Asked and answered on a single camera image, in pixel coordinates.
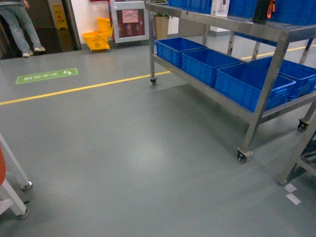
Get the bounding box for steel shelf cart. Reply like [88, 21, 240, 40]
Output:
[144, 0, 316, 163]

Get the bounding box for white box on cart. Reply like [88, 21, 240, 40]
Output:
[211, 0, 230, 17]

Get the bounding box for blue crate on cart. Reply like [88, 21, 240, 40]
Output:
[214, 63, 296, 112]
[249, 56, 316, 101]
[156, 37, 206, 69]
[182, 49, 242, 87]

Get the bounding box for potted plant tan pot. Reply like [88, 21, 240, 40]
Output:
[154, 13, 169, 40]

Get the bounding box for yellow mop bucket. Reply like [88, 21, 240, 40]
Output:
[83, 18, 113, 51]

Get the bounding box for yellow wet floor sign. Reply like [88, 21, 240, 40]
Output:
[52, 4, 68, 30]

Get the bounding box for green floor sticker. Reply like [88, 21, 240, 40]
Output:
[16, 68, 79, 84]

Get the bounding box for black orange device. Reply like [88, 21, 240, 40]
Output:
[252, 0, 276, 24]

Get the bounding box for person in jeans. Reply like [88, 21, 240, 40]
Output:
[0, 0, 46, 58]

